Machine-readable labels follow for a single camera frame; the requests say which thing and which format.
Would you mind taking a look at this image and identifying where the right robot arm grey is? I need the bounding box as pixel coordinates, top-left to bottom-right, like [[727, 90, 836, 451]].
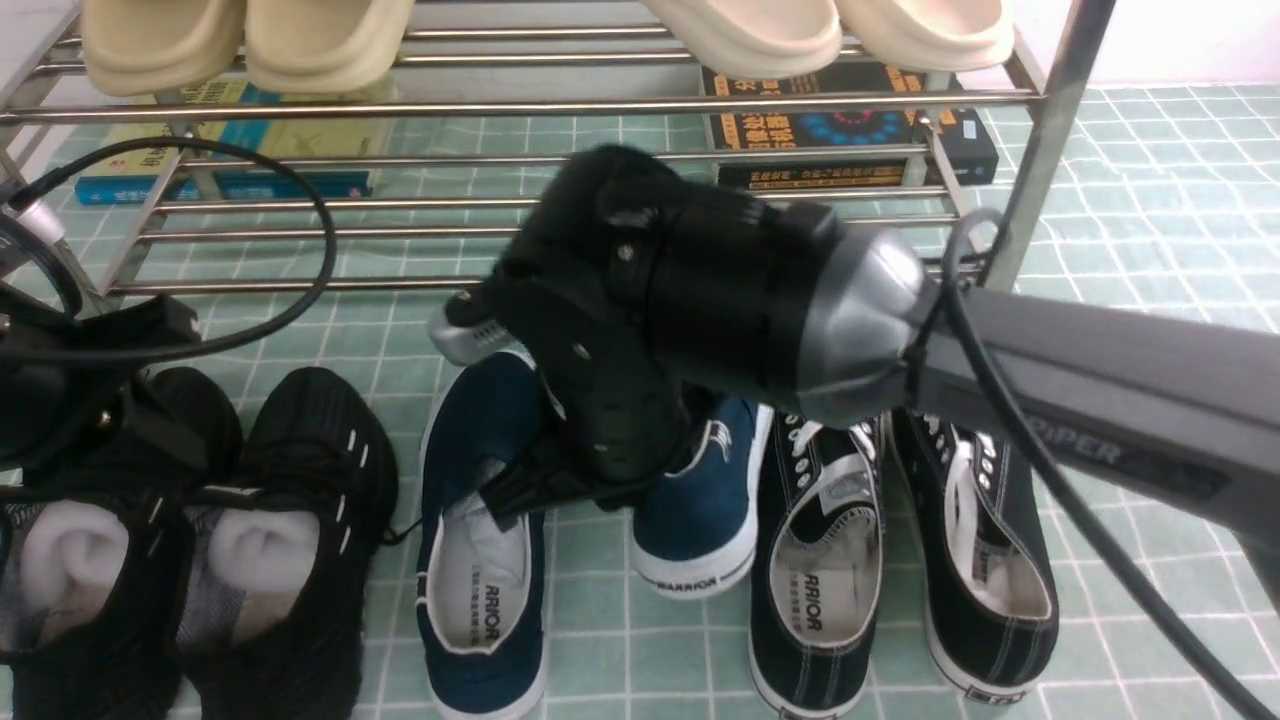
[[431, 146, 1279, 547]]

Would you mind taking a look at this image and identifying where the beige slipper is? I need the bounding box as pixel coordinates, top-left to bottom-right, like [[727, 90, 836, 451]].
[[244, 1, 416, 94], [79, 1, 246, 97]]

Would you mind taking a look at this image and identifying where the black canvas lace-up right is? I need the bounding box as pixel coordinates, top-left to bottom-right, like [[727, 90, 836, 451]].
[[886, 409, 1060, 706]]

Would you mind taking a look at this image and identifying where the black mesh sneaker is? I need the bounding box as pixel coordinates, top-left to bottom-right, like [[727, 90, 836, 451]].
[[168, 366, 401, 719], [3, 366, 242, 719]]

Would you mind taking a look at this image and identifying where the navy slip-on shoe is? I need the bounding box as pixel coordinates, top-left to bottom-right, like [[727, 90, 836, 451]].
[[631, 397, 774, 601], [416, 351, 548, 719]]

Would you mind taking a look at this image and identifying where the beige slipper far left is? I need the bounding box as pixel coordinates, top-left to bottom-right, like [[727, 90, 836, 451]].
[[79, 1, 246, 97]]

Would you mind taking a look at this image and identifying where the cream slipper far right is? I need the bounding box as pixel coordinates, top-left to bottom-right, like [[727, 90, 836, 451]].
[[835, 1, 1016, 73]]

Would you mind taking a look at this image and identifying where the black canvas lace-up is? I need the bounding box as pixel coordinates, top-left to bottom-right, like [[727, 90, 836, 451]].
[[748, 413, 884, 719], [886, 409, 1060, 706]]

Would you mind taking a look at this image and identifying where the stainless steel shoe rack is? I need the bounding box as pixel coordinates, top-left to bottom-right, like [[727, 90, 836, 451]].
[[3, 1, 1116, 307]]

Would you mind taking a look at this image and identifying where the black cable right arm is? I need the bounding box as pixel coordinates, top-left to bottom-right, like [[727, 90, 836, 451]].
[[900, 208, 1280, 720]]

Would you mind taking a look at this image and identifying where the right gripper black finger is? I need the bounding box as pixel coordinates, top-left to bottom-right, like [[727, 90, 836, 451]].
[[477, 430, 611, 530]]

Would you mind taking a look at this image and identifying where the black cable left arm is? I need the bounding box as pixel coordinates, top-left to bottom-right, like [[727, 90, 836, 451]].
[[0, 137, 339, 366]]

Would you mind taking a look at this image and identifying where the yellow blue book stack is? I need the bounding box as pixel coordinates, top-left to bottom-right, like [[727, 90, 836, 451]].
[[74, 79, 394, 206]]

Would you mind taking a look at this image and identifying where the black orange book stack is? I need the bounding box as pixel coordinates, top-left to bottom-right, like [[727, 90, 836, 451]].
[[701, 61, 1000, 192]]

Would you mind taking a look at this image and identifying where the black mesh sneaker left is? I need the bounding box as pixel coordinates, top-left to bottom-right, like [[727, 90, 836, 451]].
[[3, 366, 242, 719]]

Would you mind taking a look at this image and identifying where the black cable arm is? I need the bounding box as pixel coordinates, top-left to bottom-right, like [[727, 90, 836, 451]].
[[0, 137, 339, 366], [900, 208, 1280, 720]]

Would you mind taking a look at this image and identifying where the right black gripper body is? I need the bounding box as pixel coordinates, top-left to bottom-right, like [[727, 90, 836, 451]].
[[470, 145, 721, 511]]

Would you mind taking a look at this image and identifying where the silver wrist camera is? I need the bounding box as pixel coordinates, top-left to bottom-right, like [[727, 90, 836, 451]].
[[429, 286, 532, 368]]

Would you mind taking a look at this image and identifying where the black mesh sneaker right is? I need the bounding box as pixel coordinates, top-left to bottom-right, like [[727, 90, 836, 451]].
[[168, 366, 401, 719]]

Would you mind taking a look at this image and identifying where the black canvas lace-up left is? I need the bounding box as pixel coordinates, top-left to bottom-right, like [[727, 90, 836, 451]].
[[748, 413, 884, 719]]

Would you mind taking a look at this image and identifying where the cream slipper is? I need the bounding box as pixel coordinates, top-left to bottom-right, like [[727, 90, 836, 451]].
[[641, 1, 844, 79], [835, 1, 1016, 73]]

